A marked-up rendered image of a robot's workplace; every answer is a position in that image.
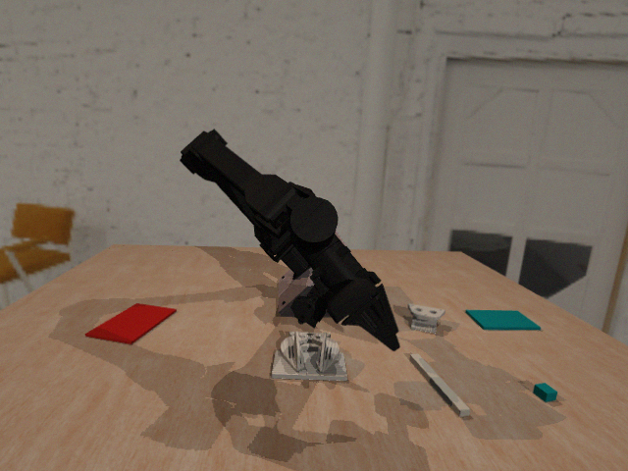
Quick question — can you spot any beige rectangular bar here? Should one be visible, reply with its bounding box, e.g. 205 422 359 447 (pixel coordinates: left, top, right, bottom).
409 354 470 417

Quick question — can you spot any small teal block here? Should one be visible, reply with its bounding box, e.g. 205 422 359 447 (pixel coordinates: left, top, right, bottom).
533 383 557 401

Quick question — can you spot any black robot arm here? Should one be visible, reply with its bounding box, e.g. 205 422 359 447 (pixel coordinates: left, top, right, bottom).
180 129 340 328

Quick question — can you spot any teal flat plate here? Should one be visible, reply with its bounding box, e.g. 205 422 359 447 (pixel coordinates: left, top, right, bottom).
466 310 541 331

